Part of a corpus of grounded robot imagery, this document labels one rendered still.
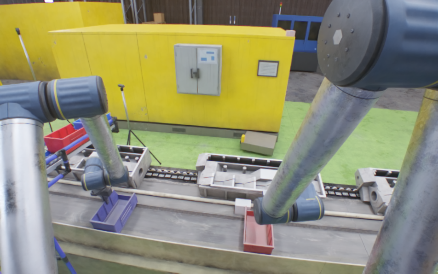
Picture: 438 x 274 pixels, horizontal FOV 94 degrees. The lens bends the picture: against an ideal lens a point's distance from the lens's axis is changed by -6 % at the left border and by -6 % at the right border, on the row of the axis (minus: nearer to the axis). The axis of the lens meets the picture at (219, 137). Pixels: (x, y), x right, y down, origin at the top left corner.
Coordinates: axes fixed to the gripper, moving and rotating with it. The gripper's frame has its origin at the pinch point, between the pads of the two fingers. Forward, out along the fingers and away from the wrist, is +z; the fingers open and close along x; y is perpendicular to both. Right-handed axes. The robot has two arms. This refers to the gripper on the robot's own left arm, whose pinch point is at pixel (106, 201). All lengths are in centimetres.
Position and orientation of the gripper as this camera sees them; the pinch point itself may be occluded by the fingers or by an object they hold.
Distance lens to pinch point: 192.1
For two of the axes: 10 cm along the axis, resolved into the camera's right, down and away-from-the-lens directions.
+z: -0.2, 8.6, 5.0
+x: -9.9, -0.8, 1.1
